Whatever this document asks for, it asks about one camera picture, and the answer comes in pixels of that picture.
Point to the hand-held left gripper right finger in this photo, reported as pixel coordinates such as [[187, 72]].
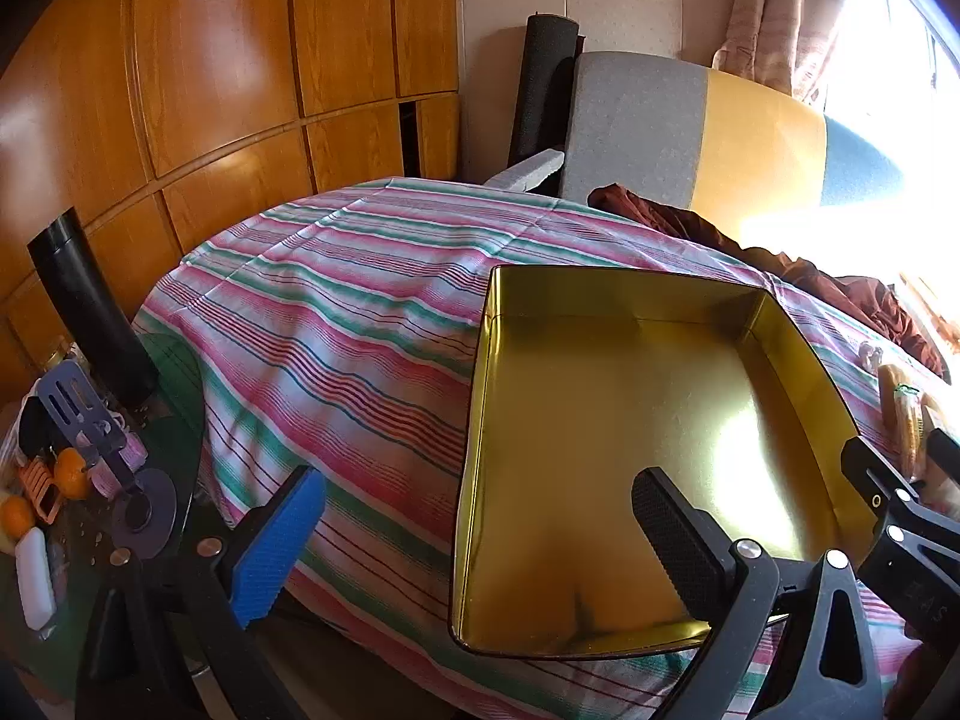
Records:
[[675, 540]]

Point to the dark red duvet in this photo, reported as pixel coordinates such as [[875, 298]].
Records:
[[825, 277]]

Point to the dark glass side table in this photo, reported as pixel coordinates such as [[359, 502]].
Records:
[[176, 382]]

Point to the grey yellow blue headboard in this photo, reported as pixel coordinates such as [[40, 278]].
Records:
[[637, 127]]

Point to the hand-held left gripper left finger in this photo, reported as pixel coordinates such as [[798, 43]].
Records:
[[277, 540]]

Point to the orange fruit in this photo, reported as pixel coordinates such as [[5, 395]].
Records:
[[16, 517], [71, 474]]

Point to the wooden wardrobe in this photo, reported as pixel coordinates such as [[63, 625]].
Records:
[[225, 52]]

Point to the grey slotted spatula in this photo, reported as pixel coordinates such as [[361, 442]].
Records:
[[71, 397]]

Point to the window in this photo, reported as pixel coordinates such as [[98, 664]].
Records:
[[885, 52]]

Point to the green-edged cracker packet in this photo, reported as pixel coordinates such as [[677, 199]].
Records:
[[900, 420]]

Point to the white plastic case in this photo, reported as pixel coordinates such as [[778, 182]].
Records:
[[36, 577]]

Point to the grey disc with hole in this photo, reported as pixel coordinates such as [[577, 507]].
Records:
[[157, 514]]

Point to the orange plastic peeler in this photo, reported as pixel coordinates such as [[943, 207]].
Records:
[[41, 491]]

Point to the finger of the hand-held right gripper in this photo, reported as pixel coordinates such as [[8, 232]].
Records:
[[874, 476], [943, 457]]

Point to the black cylindrical flask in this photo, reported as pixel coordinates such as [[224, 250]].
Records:
[[90, 300]]

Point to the maroon and gold tin box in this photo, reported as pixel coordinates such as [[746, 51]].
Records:
[[600, 427]]

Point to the beige patterned curtain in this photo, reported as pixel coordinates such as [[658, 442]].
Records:
[[772, 15]]

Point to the black foam roll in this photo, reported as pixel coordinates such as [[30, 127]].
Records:
[[540, 75]]

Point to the grey padded bed rail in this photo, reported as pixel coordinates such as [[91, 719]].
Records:
[[525, 171]]

